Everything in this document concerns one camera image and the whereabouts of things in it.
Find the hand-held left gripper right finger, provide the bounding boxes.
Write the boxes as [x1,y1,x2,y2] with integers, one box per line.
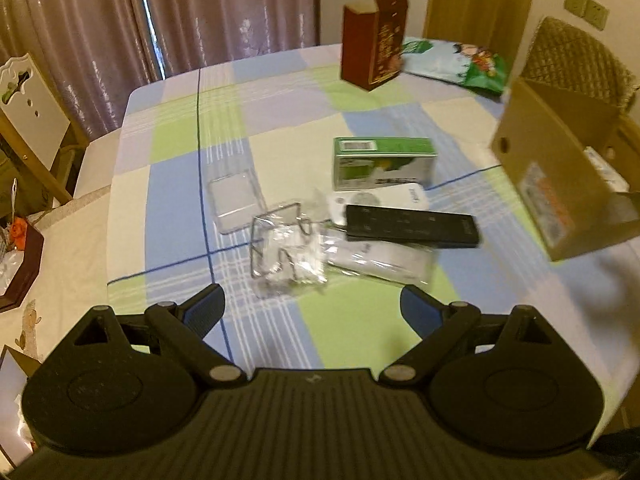
[377,284,558,386]

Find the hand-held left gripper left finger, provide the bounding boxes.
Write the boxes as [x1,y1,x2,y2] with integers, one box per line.
[74,283,248,389]

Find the white remote in plastic wrap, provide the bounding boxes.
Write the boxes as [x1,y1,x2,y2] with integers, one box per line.
[324,236,434,287]

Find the black remote control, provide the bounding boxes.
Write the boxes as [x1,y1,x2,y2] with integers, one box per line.
[345,203,481,250]

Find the clear square plastic lid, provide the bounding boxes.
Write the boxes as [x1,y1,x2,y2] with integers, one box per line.
[206,170,267,234]

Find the white remote with round buttons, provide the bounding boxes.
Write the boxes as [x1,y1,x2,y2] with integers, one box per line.
[325,185,431,229]

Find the green and white box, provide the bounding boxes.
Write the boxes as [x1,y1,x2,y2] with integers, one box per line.
[332,137,439,194]

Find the dark red wooden tray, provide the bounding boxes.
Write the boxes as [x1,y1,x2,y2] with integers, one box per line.
[0,219,46,314]

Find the brown cardboard box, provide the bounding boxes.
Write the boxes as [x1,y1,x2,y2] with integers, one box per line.
[490,76,640,262]

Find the checked tablecloth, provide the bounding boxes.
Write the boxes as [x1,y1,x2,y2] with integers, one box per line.
[106,36,626,381]

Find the white packet in cardboard box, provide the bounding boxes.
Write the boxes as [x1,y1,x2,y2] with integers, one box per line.
[581,146,632,194]

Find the green snack bag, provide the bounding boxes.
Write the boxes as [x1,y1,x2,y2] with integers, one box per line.
[399,37,512,99]

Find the wooden chair with white back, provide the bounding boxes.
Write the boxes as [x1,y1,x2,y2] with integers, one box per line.
[0,52,88,207]

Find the tall dark red box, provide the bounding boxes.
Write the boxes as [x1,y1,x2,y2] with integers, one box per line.
[341,0,409,92]

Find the wicker chair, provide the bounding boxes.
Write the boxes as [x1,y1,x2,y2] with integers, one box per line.
[520,16,640,113]

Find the mauve curtain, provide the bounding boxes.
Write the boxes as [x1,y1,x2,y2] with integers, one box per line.
[0,0,321,142]

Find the wooden door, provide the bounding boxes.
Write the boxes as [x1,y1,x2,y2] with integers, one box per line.
[424,0,542,51]

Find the wall socket plate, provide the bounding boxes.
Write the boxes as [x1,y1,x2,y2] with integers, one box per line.
[563,0,611,31]

